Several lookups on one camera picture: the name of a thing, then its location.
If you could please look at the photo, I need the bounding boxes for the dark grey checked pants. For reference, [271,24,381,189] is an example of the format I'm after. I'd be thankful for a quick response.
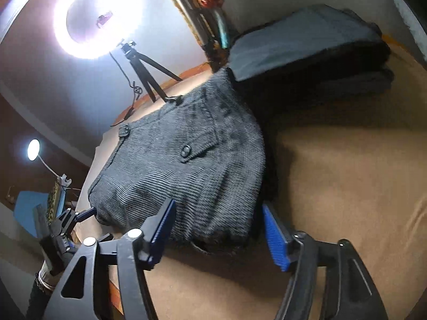
[88,68,266,248]

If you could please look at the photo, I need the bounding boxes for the person left hand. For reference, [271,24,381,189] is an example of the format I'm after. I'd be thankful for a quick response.
[36,251,72,293]

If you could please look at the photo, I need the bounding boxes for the blue chair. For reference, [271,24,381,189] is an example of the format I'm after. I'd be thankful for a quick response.
[14,191,49,238]

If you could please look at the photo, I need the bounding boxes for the small white gooseneck lamp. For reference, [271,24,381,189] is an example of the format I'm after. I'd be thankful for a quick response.
[27,139,72,188]

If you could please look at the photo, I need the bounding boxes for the black mini tripod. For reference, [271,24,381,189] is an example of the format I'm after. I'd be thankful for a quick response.
[117,39,184,103]

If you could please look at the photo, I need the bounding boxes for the folded dark clothes stack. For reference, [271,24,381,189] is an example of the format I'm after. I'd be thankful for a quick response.
[229,4,394,106]

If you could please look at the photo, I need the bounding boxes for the black ring light cable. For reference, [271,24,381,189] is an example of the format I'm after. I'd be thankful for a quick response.
[108,51,144,127]

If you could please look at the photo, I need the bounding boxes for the bright ring light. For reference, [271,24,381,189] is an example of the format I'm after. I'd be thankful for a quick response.
[53,0,145,60]

